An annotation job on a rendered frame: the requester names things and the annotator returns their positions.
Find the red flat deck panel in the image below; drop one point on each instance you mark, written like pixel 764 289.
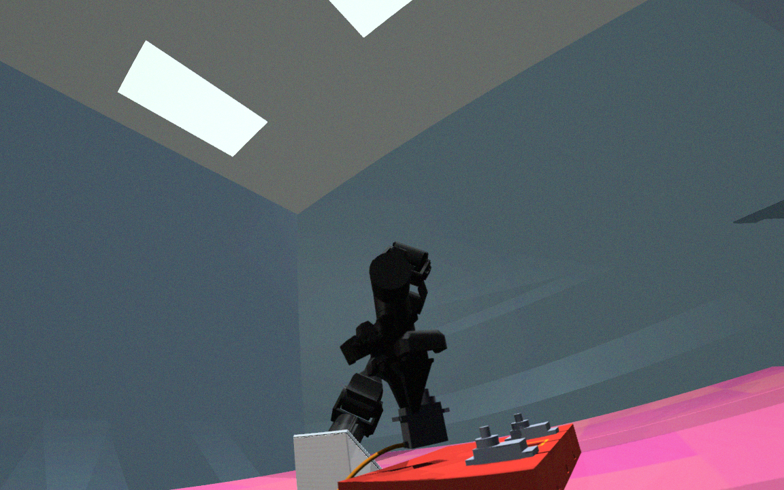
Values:
pixel 534 457

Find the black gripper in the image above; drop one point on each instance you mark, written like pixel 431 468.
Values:
pixel 406 365

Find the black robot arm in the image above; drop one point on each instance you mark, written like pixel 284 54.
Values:
pixel 391 274

